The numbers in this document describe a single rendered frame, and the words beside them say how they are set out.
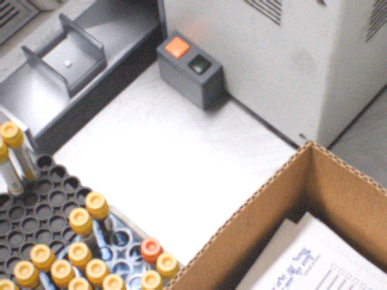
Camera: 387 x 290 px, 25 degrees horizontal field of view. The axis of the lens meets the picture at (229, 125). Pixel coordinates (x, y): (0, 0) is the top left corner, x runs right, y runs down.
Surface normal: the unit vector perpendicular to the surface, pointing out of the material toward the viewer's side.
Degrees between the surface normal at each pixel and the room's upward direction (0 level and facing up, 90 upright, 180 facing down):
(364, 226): 89
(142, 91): 0
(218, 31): 90
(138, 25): 0
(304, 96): 90
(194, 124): 0
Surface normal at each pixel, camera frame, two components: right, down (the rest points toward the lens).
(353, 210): -0.65, 0.66
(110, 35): -0.01, -0.47
